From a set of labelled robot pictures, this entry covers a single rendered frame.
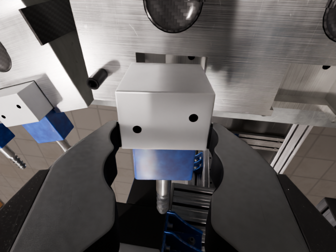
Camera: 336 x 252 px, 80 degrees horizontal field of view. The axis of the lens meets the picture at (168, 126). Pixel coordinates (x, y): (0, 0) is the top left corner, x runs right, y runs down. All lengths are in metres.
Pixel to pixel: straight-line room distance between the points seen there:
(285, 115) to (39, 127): 0.31
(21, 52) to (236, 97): 0.21
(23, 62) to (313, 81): 0.28
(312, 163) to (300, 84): 1.51
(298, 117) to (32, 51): 0.32
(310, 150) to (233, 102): 1.45
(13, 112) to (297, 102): 0.28
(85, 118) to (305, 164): 1.56
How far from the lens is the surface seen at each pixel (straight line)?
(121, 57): 0.16
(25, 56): 0.26
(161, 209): 0.20
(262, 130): 1.11
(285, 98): 0.21
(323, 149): 1.64
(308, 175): 1.80
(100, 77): 0.17
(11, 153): 0.40
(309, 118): 0.32
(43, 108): 0.27
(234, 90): 0.17
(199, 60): 0.18
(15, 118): 0.28
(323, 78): 0.22
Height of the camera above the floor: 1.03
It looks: 50 degrees down
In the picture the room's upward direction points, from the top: 167 degrees counter-clockwise
